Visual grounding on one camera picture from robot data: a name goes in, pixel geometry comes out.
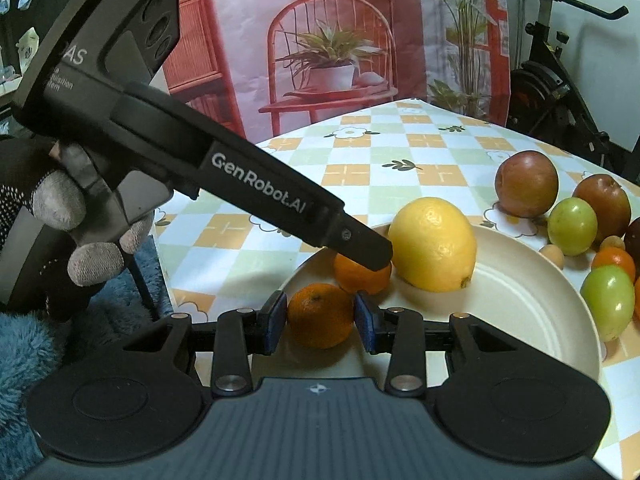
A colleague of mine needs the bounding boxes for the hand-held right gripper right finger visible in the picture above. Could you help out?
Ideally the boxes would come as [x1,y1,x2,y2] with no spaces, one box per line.
[352,291,521,395]

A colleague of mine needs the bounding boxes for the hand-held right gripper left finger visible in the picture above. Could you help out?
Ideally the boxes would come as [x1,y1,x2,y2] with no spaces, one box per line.
[122,290,289,396]

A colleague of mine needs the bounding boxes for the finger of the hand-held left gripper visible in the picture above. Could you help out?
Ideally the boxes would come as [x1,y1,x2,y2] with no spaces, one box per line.
[319,207,394,272]

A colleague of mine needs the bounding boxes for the yellow lemon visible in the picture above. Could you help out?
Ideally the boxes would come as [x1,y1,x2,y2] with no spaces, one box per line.
[387,197,478,293]

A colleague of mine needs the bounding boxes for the beige round plate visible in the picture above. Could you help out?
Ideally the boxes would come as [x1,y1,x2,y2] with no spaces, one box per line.
[251,222,601,386]

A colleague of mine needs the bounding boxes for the dark purple mangosteen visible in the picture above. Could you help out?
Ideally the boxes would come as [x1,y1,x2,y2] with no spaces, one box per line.
[624,217,640,256]

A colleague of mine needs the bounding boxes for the person's left hand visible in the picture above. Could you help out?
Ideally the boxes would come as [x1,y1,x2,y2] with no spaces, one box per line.
[0,135,155,288]

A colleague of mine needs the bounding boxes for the checked floral tablecloth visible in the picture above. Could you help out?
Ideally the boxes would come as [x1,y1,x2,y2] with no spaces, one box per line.
[152,97,640,480]

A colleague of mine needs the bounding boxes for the black metal table leg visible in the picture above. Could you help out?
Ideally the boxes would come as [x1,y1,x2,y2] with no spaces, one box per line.
[127,252,162,321]

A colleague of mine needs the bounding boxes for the white packet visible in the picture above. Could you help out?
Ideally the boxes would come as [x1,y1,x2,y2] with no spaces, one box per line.
[15,27,42,68]

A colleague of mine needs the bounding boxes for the red apple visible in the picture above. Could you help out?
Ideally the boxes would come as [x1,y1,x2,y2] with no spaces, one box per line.
[495,150,560,218]
[572,174,632,243]

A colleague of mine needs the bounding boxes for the printed backdrop cloth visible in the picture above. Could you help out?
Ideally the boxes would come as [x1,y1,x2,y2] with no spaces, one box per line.
[160,0,513,143]

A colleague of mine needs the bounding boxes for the green round fruit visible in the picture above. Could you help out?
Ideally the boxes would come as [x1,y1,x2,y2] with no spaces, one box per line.
[580,265,636,343]
[547,197,598,257]

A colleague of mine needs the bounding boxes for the blue fluffy rug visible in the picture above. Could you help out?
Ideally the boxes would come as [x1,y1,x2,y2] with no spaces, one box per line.
[0,235,173,456]

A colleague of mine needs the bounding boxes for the black exercise bike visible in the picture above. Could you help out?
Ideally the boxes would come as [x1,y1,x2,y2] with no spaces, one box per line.
[502,0,640,181]

